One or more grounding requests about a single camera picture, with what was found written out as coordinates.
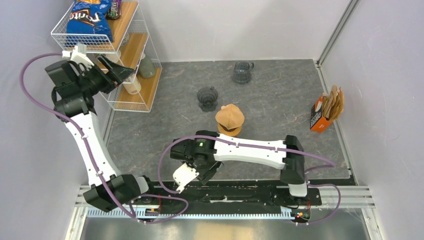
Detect wooden ring dripper holder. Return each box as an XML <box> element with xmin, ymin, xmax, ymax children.
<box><xmin>217</xmin><ymin>123</ymin><xmax>242</xmax><ymax>137</ymax></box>

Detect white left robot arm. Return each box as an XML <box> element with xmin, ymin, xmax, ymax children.
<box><xmin>45</xmin><ymin>51</ymin><xmax>149</xmax><ymax>212</ymax></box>

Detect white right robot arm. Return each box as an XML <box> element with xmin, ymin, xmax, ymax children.
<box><xmin>170</xmin><ymin>130</ymin><xmax>308</xmax><ymax>198</ymax></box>

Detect smoky glass dripper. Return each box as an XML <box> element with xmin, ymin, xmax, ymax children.
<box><xmin>196</xmin><ymin>86</ymin><xmax>219</xmax><ymax>112</ymax></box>

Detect coffee paper filter box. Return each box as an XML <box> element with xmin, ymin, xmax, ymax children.
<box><xmin>309</xmin><ymin>95</ymin><xmax>333</xmax><ymax>133</ymax></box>

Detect brown paper coffee filters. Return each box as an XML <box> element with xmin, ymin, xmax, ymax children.
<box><xmin>322</xmin><ymin>85</ymin><xmax>345</xmax><ymax>121</ymax></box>

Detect beige paper cup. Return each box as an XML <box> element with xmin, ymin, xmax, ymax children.
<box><xmin>122</xmin><ymin>73</ymin><xmax>142</xmax><ymax>95</ymax></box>

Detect white ceramic mug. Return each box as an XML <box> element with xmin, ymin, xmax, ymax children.
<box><xmin>104</xmin><ymin>50</ymin><xmax>121</xmax><ymax>64</ymax></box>

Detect green ceramic vase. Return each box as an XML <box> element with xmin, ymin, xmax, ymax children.
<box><xmin>138</xmin><ymin>53</ymin><xmax>156</xmax><ymax>79</ymax></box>

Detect blue chips bag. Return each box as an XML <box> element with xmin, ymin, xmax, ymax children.
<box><xmin>66</xmin><ymin>0</ymin><xmax>114</xmax><ymax>42</ymax></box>

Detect dark snack packet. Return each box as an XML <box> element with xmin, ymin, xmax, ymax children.
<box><xmin>106</xmin><ymin>0</ymin><xmax>122</xmax><ymax>20</ymax></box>

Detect clear glass pitcher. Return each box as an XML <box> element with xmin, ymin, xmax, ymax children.
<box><xmin>231</xmin><ymin>61</ymin><xmax>255</xmax><ymax>84</ymax></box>

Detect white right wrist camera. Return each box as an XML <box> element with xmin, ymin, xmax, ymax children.
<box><xmin>172</xmin><ymin>163</ymin><xmax>200</xmax><ymax>193</ymax></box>

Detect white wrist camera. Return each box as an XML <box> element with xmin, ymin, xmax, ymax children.
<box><xmin>62</xmin><ymin>43</ymin><xmax>95</xmax><ymax>70</ymax></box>
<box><xmin>172</xmin><ymin>163</ymin><xmax>200</xmax><ymax>193</ymax></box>

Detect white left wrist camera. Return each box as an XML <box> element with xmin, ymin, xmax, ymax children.
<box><xmin>62</xmin><ymin>43</ymin><xmax>95</xmax><ymax>70</ymax></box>

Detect white wire wooden shelf rack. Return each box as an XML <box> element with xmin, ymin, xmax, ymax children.
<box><xmin>51</xmin><ymin>0</ymin><xmax>162</xmax><ymax>113</ymax></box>

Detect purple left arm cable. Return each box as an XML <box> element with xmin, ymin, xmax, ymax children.
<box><xmin>19</xmin><ymin>52</ymin><xmax>190</xmax><ymax>225</ymax></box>

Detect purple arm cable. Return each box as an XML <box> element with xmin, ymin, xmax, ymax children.
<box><xmin>156</xmin><ymin>135</ymin><xmax>342</xmax><ymax>227</ymax></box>
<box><xmin>19</xmin><ymin>52</ymin><xmax>190</xmax><ymax>225</ymax></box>

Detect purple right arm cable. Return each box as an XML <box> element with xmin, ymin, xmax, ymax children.
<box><xmin>156</xmin><ymin>135</ymin><xmax>342</xmax><ymax>227</ymax></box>

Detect aluminium frame rail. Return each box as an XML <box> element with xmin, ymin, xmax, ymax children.
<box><xmin>65</xmin><ymin>179</ymin><xmax>385</xmax><ymax>240</ymax></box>

